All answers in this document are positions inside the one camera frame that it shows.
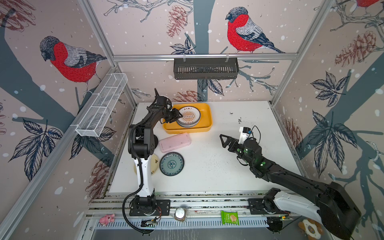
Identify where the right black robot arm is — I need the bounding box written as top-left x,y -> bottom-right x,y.
220,135 -> 361,240

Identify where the pink pig toy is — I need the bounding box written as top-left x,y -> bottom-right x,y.
99,214 -> 115,227

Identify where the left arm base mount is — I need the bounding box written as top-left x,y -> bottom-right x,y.
129,200 -> 171,217

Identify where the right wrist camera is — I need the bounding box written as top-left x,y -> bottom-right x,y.
238,127 -> 251,145

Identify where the teal patterned plate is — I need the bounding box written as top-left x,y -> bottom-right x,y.
160,152 -> 185,177

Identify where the white wire mesh shelf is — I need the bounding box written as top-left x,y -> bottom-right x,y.
76,73 -> 128,138

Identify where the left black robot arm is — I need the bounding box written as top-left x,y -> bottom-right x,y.
128,107 -> 182,215

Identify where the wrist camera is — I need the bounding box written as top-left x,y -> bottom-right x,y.
155,96 -> 173,110
238,127 -> 251,145

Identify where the small green rim plate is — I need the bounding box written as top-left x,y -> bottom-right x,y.
177,120 -> 199,128

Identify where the pale yellow plate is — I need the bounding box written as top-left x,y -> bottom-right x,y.
151,154 -> 160,175

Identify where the black cable at base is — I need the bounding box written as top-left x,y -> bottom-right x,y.
121,194 -> 160,235

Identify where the brown white flower toy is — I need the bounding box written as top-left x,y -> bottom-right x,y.
298,219 -> 325,240

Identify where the yellow plastic bin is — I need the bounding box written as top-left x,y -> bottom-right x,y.
163,103 -> 213,134

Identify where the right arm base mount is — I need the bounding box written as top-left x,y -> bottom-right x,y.
247,198 -> 290,215

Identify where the black round plate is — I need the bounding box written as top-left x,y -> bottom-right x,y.
153,135 -> 159,149

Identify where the pink rectangular box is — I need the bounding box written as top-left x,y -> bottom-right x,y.
159,133 -> 192,153

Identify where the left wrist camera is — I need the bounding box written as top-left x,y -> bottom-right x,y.
155,96 -> 173,110

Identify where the green snack packet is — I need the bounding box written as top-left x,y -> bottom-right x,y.
221,211 -> 240,225

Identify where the black wall basket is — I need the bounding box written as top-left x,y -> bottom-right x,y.
174,58 -> 239,80

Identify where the large orange sunburst plate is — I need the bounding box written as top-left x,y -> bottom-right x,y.
178,106 -> 201,124

